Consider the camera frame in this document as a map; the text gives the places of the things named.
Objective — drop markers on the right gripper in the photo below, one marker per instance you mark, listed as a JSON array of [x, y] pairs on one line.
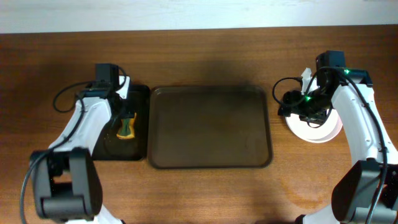
[[306, 113]]

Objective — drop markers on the white plate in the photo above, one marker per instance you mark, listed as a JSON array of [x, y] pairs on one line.
[[315, 133]]

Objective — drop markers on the green and yellow sponge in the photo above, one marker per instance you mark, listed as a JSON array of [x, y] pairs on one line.
[[126, 130]]

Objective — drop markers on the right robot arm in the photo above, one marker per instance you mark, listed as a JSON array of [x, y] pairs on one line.
[[336, 98]]

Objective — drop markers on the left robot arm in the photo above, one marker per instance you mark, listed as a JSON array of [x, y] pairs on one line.
[[64, 179]]

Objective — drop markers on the brown plastic serving tray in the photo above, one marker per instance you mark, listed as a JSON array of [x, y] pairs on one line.
[[207, 127]]

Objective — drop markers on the black rectangular tray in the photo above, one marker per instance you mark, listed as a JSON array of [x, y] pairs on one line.
[[111, 148]]

